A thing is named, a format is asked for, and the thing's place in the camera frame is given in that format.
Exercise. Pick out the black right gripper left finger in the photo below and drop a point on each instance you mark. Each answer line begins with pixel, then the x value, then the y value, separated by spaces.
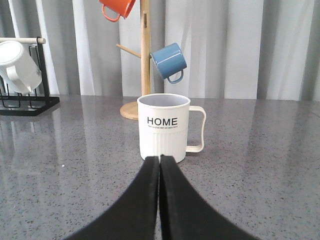
pixel 133 216

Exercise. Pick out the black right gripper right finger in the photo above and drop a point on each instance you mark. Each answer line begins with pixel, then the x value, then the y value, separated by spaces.
pixel 185 215

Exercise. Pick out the white HOME mug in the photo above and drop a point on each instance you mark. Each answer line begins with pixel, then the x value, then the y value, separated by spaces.
pixel 163 122

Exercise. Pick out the wooden mug tree stand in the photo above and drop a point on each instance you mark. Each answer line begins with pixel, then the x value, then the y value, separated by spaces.
pixel 130 110

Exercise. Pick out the blue enamel mug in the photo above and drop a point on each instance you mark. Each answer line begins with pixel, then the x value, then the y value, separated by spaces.
pixel 169 61

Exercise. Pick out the grey pleated curtain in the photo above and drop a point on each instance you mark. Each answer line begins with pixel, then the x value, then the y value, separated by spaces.
pixel 234 49

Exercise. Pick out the white ribbed mug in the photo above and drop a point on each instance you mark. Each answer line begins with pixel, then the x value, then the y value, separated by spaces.
pixel 18 69

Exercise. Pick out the orange enamel mug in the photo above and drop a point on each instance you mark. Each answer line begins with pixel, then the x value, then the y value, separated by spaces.
pixel 121 7

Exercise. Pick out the black wire mug rack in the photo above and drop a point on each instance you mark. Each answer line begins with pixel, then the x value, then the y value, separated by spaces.
pixel 39 100

